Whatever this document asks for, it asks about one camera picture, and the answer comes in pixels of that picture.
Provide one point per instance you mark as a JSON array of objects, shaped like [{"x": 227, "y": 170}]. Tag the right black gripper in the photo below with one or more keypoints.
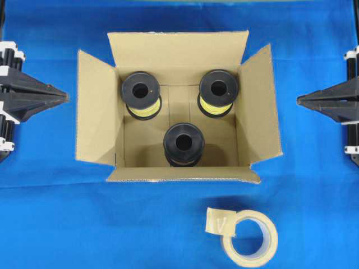
[{"x": 330, "y": 102}]

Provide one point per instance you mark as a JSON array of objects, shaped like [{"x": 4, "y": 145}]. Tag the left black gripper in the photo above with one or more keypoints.
[{"x": 18, "y": 108}]

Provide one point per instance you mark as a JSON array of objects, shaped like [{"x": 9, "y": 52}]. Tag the blue table cloth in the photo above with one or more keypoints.
[{"x": 57, "y": 212}]

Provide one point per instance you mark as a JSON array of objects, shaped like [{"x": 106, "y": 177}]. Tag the brown cardboard box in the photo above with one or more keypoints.
[{"x": 107, "y": 134}]

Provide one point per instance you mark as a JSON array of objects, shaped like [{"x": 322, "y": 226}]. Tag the black spool front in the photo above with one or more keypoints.
[{"x": 183, "y": 145}]

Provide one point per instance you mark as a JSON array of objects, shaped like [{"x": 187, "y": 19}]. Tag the beige packing tape roll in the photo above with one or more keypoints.
[{"x": 249, "y": 238}]

